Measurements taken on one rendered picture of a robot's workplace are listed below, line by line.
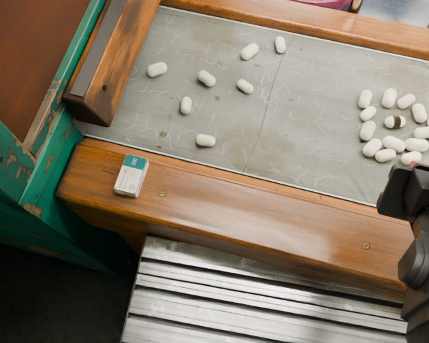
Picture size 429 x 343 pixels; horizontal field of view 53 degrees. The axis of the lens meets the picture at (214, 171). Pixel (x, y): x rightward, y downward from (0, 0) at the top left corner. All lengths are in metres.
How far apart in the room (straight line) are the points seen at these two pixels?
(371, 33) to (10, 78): 0.60
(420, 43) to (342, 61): 0.14
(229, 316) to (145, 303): 0.14
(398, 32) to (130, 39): 0.47
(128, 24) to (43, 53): 0.17
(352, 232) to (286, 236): 0.10
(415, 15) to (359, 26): 0.21
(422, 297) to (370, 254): 0.29
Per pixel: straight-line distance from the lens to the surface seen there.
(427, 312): 0.39
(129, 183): 0.66
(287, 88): 0.78
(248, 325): 0.73
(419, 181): 0.51
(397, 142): 0.76
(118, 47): 0.71
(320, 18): 0.86
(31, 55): 0.61
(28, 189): 0.65
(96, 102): 0.67
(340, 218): 0.68
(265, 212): 0.66
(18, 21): 0.58
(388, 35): 0.87
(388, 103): 0.79
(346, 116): 0.78
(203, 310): 0.72
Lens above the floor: 1.39
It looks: 68 degrees down
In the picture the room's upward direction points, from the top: 1 degrees counter-clockwise
